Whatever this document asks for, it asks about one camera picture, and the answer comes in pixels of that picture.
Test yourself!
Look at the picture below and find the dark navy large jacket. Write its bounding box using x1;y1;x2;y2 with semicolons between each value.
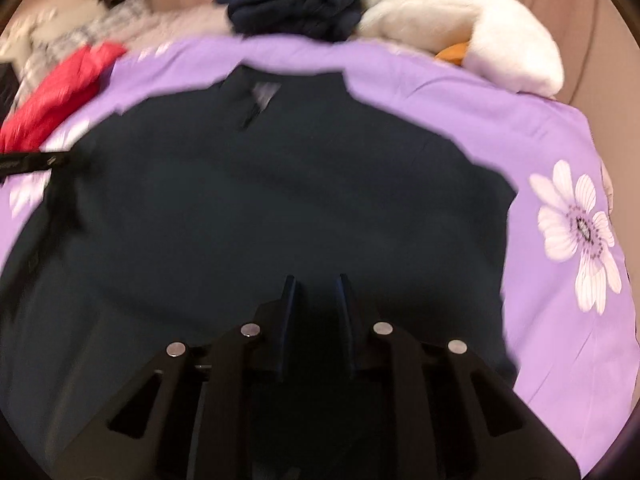
1;65;516;467

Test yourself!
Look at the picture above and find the red puffer jacket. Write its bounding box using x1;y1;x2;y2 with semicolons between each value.
1;41;127;155

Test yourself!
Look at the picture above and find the grey plaid pillow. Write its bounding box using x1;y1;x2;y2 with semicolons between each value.
1;0;151;110

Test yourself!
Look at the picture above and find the purple floral bed sheet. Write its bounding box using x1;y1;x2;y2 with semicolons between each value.
0;34;629;476

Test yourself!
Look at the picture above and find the beige blanket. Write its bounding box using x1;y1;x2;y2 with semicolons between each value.
108;4;232;51

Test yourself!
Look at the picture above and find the folded dark navy garment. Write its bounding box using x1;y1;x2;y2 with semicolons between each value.
215;0;362;44

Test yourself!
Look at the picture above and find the white plush toy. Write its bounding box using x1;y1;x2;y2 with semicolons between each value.
358;0;564;98

